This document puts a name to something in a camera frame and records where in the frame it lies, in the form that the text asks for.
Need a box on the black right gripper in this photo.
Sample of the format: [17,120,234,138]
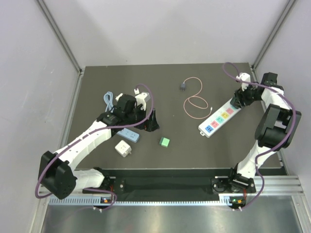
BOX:
[233,82,262,109]

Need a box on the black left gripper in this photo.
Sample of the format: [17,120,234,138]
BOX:
[124,104,159,132]

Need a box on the dark green cube socket adapter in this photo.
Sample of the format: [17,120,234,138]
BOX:
[230,100,242,109]

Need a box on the light green plug adapter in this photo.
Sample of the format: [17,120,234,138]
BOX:
[159,137,170,148]

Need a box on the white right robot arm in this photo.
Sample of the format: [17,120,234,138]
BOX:
[226,72,301,192]

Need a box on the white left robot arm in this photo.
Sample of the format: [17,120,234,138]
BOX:
[37,92,159,200]

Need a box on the blue power strip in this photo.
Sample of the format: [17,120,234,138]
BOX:
[117,128,139,143]

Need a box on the white cube socket adapter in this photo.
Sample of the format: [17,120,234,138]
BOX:
[115,140,132,158]

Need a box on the dark grey USB charger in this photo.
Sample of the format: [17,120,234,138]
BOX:
[180,83,186,91]

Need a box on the white multicolour power strip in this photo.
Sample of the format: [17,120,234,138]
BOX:
[198,99,241,138]

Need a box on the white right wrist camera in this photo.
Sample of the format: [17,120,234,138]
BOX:
[236,72,251,85]

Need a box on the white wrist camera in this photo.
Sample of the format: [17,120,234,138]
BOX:
[134,88,151,111]
[236,72,251,85]

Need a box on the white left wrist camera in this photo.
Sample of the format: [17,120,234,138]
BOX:
[134,88,151,111]

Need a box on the pink charging cable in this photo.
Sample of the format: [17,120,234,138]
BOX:
[183,77,214,119]

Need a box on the light blue coiled cable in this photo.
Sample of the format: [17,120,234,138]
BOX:
[103,91,114,113]

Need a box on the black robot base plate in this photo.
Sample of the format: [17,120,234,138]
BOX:
[82,168,257,202]

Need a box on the white slotted cable duct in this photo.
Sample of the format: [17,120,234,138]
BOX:
[49,196,242,206]

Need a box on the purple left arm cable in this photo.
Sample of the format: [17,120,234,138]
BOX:
[35,83,156,200]

